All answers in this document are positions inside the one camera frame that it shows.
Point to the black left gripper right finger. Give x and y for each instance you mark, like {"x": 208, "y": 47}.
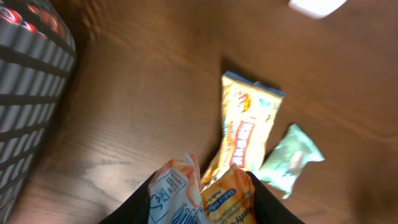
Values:
{"x": 268, "y": 209}

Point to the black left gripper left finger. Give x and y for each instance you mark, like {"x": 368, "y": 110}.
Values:
{"x": 135, "y": 210}

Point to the grey plastic shopping basket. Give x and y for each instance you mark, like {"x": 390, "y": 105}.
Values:
{"x": 38, "y": 54}

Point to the orange white snack packet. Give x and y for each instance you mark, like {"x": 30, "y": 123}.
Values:
{"x": 176, "y": 196}

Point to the mint green wipes pack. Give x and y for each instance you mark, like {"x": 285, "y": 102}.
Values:
{"x": 286, "y": 161}

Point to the yellow white wipes packet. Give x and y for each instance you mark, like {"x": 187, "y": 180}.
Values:
{"x": 248, "y": 111}

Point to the white barcode scanner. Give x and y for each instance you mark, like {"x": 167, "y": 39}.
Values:
{"x": 316, "y": 9}

